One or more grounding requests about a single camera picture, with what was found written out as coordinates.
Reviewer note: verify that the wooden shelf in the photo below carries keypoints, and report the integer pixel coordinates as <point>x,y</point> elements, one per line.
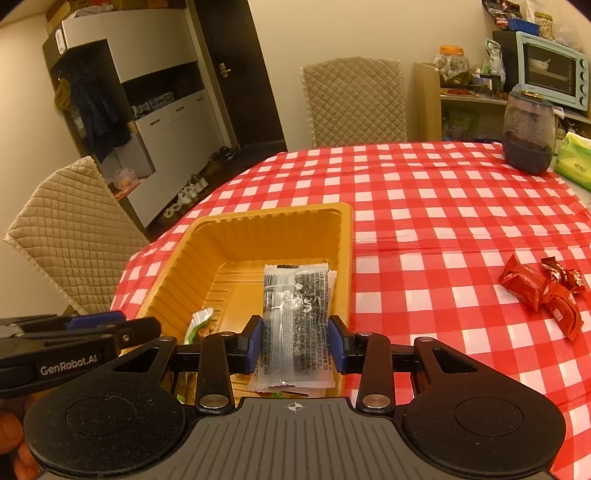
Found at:
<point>427,101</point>

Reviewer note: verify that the quilted beige chair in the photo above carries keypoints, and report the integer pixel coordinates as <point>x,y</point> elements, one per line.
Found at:
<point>69,221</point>
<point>355,106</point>

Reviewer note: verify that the person's left hand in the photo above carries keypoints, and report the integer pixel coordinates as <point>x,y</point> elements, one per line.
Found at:
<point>9,429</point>

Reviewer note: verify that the yellow plastic tray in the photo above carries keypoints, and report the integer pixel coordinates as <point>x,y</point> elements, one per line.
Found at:
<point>258,235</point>

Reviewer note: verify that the dark hanging jacket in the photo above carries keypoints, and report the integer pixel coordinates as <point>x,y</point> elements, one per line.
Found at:
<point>99,115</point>

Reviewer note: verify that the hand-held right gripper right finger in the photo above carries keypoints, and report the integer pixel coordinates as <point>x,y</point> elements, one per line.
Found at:
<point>337,346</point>

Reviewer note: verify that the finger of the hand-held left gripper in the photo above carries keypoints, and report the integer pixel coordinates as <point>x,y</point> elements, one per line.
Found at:
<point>97,318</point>
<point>138,330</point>

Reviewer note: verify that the green tissue pack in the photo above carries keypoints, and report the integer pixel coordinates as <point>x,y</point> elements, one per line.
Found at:
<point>577,161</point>

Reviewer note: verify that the small white sensor box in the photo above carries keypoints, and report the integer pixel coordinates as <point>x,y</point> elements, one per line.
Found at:
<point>59,39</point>

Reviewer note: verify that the white cabinet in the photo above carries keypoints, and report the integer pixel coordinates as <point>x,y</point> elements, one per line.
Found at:
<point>184,124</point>

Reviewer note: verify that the dark door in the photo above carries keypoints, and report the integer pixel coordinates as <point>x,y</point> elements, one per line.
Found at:
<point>235,46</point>

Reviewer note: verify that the red checked tablecloth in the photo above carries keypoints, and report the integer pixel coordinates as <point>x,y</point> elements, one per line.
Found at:
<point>415,207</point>

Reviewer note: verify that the green white bag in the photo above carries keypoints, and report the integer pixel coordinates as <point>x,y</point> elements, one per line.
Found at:
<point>494,60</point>

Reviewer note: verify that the dark glass jar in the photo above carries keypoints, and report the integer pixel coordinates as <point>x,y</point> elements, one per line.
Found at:
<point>528,138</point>

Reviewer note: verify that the row of shoes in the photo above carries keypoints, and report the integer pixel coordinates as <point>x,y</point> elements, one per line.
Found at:
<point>189,191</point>

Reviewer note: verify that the clear bag of nuts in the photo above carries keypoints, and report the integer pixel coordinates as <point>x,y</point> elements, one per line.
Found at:
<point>544,25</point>

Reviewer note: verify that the light blue toaster oven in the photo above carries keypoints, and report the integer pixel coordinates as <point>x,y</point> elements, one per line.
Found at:
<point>521,55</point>

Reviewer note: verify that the orange lid plastic jar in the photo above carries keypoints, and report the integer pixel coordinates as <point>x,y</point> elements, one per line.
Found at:
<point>452,69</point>

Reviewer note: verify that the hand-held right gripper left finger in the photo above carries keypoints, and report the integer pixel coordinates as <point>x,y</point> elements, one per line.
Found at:
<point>253,344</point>

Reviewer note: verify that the brown cardboard box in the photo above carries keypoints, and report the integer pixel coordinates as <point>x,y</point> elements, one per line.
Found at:
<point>69,9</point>

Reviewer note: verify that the dark snack bag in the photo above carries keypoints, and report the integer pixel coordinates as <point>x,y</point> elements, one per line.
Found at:
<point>503,9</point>

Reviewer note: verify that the grey clear snack packet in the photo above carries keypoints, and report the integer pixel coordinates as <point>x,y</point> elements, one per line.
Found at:
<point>295,314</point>

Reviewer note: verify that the blue box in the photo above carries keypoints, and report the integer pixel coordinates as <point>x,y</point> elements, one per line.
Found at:
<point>521,25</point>

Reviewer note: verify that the white bowl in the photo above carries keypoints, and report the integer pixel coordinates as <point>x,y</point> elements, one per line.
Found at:
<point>538,65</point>

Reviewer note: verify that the brown hanging bag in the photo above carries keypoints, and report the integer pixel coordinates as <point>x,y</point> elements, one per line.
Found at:
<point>63,94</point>

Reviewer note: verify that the white green snack packet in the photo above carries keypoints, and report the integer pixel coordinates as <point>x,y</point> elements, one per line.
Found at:
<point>198,323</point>

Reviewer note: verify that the clear plastic bag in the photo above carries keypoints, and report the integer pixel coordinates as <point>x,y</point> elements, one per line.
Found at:
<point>568,27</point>

